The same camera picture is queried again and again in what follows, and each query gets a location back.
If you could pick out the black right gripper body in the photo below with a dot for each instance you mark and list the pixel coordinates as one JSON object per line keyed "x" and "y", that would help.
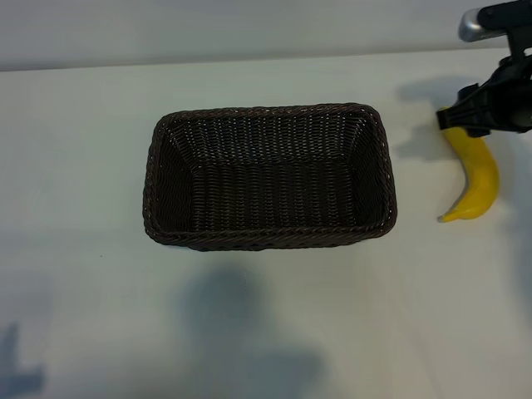
{"x": 507, "y": 104}

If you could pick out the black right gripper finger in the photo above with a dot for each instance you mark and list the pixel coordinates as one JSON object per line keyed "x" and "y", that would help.
{"x": 478, "y": 132}
{"x": 455, "y": 116}

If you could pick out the yellow banana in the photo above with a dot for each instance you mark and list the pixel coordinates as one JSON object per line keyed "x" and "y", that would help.
{"x": 478, "y": 174}

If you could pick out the dark brown wicker basket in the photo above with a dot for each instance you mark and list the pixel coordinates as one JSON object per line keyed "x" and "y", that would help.
{"x": 270, "y": 178}

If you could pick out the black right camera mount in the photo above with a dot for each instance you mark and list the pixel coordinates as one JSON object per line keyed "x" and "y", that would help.
{"x": 515, "y": 25}

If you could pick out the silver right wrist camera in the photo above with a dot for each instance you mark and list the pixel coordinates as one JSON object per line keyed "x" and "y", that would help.
{"x": 474, "y": 27}

